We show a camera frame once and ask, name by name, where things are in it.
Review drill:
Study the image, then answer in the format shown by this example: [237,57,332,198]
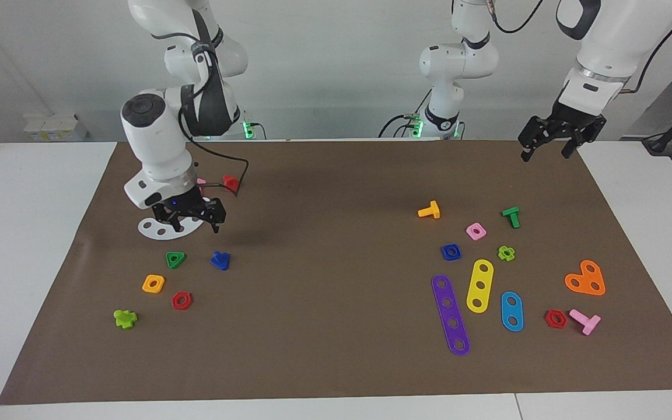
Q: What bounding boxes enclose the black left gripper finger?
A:
[562,129,597,160]
[517,118,554,163]

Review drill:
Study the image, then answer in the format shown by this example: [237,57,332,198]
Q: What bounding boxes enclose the white curved perforated plate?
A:
[138,213,202,240]

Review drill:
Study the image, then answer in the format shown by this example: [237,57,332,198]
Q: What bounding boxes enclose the orange heart-shaped plate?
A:
[565,260,606,296]

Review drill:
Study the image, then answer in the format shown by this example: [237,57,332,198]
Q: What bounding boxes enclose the yellow three-hole strip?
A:
[466,259,495,314]

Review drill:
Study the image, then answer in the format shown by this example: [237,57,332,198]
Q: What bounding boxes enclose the white box stack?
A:
[23,113,89,142]

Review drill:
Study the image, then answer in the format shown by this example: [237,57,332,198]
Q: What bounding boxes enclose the brown table mat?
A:
[0,140,672,406]

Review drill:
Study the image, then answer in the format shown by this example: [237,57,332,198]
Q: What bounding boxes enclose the blue two-hole strip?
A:
[500,291,524,333]

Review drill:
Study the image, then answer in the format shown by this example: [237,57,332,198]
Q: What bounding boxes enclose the purple four-hole strip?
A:
[432,274,471,356]

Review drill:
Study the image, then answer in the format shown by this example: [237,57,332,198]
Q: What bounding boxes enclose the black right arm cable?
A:
[177,35,250,197]

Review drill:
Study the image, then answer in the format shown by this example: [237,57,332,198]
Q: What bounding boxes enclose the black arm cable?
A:
[177,35,250,197]
[488,0,672,94]

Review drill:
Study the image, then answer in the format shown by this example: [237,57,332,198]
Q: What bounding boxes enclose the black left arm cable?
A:
[488,0,672,94]

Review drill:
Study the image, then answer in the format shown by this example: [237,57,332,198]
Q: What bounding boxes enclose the black base cable bundle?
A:
[378,87,433,139]

